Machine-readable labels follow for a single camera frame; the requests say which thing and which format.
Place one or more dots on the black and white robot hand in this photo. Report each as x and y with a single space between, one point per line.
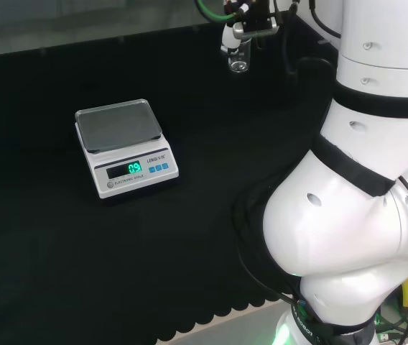
231 36

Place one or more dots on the small clear glass beaker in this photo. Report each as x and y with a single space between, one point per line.
240 57

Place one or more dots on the white electronic balance steel pan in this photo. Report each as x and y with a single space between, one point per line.
118 129

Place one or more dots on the black bench cloth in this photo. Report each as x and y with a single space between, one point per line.
82 269

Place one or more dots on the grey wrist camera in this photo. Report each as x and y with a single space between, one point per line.
258 30

